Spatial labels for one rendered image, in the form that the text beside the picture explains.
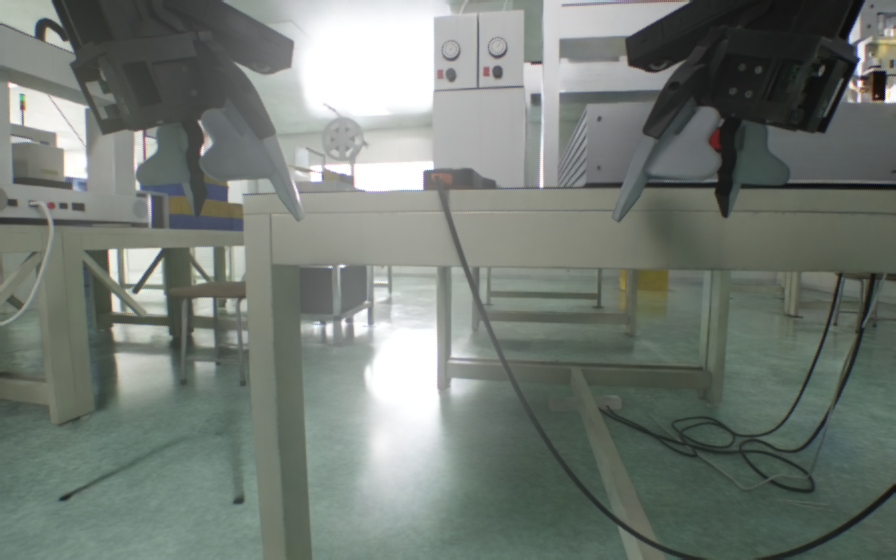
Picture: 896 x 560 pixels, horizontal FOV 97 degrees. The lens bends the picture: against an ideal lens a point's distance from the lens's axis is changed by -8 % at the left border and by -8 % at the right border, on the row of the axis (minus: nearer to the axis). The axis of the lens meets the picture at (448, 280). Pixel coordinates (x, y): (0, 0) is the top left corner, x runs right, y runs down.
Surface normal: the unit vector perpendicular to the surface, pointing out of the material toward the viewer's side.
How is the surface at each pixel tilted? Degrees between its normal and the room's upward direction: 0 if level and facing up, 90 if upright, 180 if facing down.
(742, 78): 93
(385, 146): 90
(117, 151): 90
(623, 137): 90
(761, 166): 125
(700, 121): 64
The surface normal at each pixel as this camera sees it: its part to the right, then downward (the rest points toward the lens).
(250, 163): 0.61, -0.39
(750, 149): -0.78, 0.59
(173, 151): 0.76, 0.59
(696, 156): -0.64, -0.39
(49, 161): 0.99, 0.02
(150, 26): 0.84, 0.11
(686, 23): -0.87, 0.10
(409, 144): -0.17, 0.09
